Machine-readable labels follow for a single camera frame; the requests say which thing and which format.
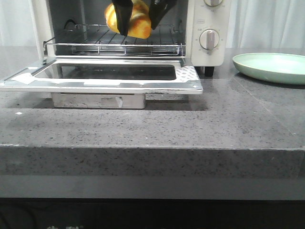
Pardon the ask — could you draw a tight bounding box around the metal wire oven rack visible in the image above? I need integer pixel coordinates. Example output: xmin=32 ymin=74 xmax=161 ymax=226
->
xmin=43 ymin=23 xmax=186 ymax=57

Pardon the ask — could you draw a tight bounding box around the lower beige timer knob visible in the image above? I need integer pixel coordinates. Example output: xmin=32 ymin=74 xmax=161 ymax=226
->
xmin=199 ymin=29 xmax=220 ymax=50

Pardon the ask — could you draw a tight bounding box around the glass oven door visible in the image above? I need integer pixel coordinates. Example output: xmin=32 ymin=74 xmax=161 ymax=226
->
xmin=0 ymin=56 xmax=203 ymax=109

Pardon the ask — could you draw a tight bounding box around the golden croissant bread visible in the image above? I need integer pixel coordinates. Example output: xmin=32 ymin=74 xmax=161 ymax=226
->
xmin=104 ymin=0 xmax=152 ymax=39

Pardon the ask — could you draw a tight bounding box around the white Toshiba toaster oven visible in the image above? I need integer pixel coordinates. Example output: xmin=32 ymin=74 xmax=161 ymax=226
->
xmin=30 ymin=0 xmax=231 ymax=76

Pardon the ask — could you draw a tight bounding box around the upper beige temperature knob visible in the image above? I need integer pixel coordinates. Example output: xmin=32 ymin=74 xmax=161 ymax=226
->
xmin=204 ymin=0 xmax=222 ymax=7

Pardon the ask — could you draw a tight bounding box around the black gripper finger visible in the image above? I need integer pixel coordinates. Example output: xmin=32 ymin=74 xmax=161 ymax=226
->
xmin=112 ymin=0 xmax=133 ymax=36
xmin=149 ymin=0 xmax=177 ymax=30

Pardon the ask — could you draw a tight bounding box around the light green plate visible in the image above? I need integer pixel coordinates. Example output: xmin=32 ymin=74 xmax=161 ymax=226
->
xmin=232 ymin=53 xmax=305 ymax=85

